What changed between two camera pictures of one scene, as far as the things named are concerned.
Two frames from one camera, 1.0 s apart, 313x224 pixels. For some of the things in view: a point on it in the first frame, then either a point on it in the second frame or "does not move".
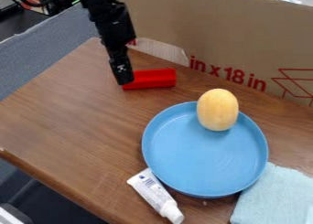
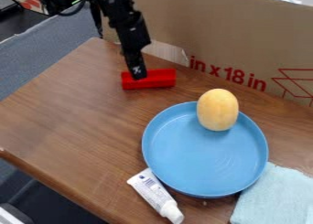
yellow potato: (218, 110) does not move
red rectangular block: (151, 79) does not move
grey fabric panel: (30, 52) does not move
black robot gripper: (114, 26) → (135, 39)
